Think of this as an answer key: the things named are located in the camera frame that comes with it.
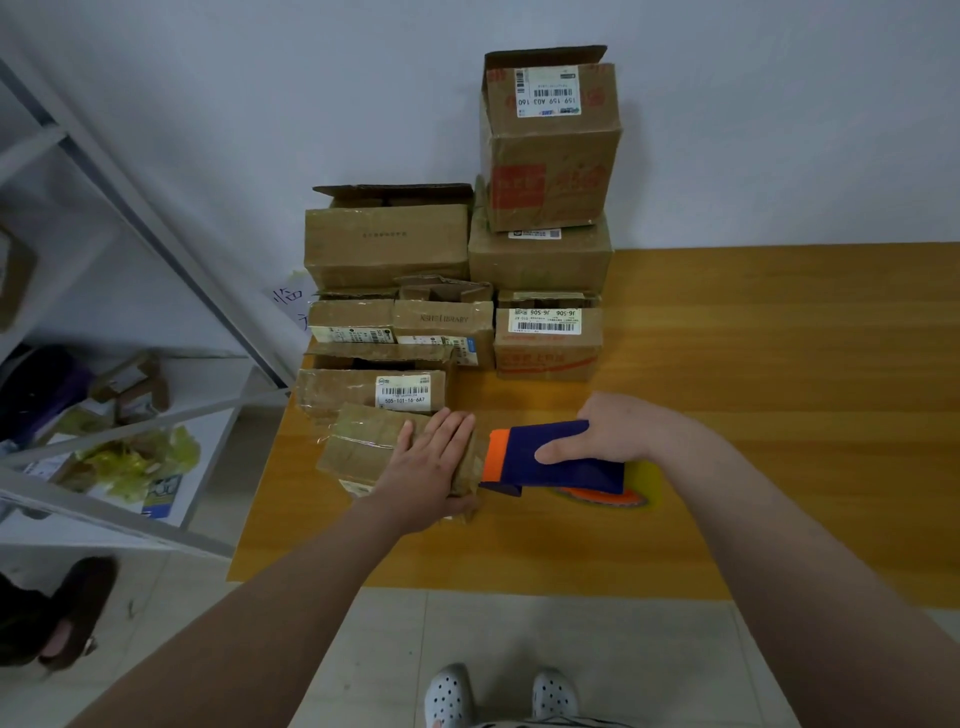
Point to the person's left hand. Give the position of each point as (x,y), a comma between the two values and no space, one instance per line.
(420,473)

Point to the person's right hand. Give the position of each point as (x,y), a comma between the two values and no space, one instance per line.
(612,432)

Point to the blue orange tape dispenser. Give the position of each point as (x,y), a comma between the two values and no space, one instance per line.
(548,458)

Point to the small brown cardboard box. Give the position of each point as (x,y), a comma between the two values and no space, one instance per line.
(353,447)

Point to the box barcode label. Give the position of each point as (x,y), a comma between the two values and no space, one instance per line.
(338,390)

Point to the stack of cardboard boxes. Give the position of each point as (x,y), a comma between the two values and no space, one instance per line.
(390,248)

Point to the person's right forearm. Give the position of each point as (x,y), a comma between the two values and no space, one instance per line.
(810,600)

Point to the person's left forearm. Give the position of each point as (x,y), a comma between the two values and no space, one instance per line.
(248,630)

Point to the wooden table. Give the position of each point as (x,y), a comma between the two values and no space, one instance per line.
(810,360)

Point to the yellow plastic bag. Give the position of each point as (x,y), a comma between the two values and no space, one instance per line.
(128,465)

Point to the small open carton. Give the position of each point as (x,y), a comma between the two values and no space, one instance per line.
(135,393)

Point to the grey metal shelf rack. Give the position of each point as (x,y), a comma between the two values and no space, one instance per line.
(90,510)

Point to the dark blue bag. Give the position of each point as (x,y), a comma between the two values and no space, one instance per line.
(38,393)

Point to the large worn shelf carton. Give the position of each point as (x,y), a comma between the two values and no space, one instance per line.
(12,278)

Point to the white paper wall sign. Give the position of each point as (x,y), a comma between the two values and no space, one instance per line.
(293,300)

